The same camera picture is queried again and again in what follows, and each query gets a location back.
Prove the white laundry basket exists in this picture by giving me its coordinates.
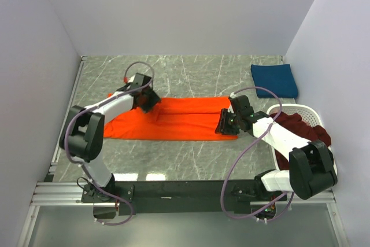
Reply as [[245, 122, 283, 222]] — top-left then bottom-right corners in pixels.
[[263, 104, 332, 171]]

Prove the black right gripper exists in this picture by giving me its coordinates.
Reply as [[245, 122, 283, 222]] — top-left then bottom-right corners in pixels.
[[214, 108, 242, 136]]

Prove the aluminium frame rail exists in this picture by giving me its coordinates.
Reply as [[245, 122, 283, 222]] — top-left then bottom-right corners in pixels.
[[30, 182, 336, 207]]

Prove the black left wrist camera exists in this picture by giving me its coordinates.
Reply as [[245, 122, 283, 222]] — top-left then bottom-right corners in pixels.
[[130, 73, 151, 90]]

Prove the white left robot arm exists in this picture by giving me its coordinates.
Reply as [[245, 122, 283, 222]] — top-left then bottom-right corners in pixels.
[[60, 76, 160, 202]]

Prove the dark maroon t shirt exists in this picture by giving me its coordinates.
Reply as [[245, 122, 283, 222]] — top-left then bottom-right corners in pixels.
[[270, 110, 332, 172]]

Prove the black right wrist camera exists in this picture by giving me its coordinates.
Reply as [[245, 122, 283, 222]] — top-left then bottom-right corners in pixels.
[[229, 95, 254, 116]]

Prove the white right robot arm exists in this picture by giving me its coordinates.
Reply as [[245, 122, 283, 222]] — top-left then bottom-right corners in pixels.
[[215, 109, 338, 200]]

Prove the folded blue t shirt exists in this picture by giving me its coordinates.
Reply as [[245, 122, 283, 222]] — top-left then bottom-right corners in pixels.
[[250, 64, 298, 98]]

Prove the orange t shirt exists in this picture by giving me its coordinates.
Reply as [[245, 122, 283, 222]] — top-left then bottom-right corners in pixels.
[[103, 97, 238, 141]]

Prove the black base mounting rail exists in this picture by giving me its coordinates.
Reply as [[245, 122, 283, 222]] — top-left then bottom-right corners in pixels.
[[82, 179, 287, 219]]

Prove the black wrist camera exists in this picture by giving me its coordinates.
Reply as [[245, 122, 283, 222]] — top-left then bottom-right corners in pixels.
[[130, 73, 151, 90], [229, 95, 254, 116]]

